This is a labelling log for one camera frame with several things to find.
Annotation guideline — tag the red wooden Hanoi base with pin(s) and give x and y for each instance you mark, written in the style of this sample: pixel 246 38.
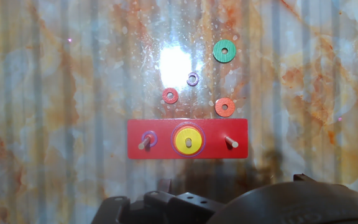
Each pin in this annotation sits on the red wooden Hanoi base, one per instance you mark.
pixel 216 152

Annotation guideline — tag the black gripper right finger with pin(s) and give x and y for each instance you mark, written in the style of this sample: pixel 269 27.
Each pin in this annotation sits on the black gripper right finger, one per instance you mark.
pixel 185 208

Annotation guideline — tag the large purple Hanoi disc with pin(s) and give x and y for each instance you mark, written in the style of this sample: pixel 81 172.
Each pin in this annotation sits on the large purple Hanoi disc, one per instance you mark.
pixel 172 140

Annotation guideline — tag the orange stacked Hanoi disc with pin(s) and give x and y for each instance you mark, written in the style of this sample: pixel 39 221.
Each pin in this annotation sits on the orange stacked Hanoi disc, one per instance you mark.
pixel 177 132

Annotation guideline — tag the yellow Hanoi disc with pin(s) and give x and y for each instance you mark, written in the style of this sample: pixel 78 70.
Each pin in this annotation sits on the yellow Hanoi disc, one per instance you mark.
pixel 180 146

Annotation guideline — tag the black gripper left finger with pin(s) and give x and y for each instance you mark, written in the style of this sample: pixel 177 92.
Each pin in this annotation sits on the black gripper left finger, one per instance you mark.
pixel 110 211

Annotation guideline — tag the marble pattern table mat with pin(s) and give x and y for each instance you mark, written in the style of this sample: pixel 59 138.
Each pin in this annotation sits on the marble pattern table mat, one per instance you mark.
pixel 57 124

